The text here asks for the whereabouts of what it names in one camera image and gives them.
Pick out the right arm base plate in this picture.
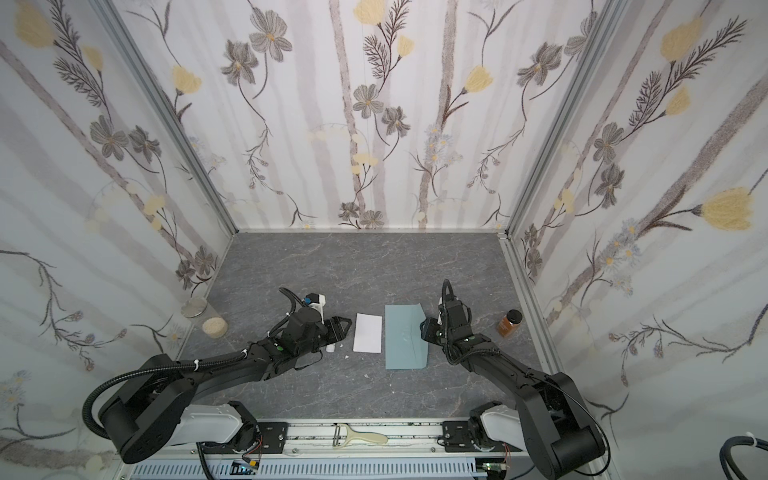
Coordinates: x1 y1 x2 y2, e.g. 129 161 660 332
437 419 522 453

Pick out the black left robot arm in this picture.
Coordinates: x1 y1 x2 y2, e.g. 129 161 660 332
81 306 353 464

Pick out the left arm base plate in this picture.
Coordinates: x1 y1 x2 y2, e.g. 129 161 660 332
227 422 289 455

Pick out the white slotted cable duct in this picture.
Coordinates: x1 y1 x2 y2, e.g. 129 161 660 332
128 458 490 480

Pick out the white floral letter paper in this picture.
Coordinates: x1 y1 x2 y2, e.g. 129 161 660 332
353 313 383 354

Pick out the aluminium mounting rail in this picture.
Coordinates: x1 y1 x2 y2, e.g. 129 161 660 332
110 417 610 460

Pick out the cream plastic peeler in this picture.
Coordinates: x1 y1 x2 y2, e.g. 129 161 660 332
332 423 389 449

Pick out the light green envelope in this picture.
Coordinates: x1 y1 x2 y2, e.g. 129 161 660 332
384 304 428 370

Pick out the amber bottle black cap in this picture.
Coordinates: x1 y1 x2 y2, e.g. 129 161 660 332
496 309 523 338

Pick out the black corrugated cable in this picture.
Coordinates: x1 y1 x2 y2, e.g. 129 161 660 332
82 286 307 480

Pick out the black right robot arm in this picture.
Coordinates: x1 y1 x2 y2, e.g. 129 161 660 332
421 294 610 479

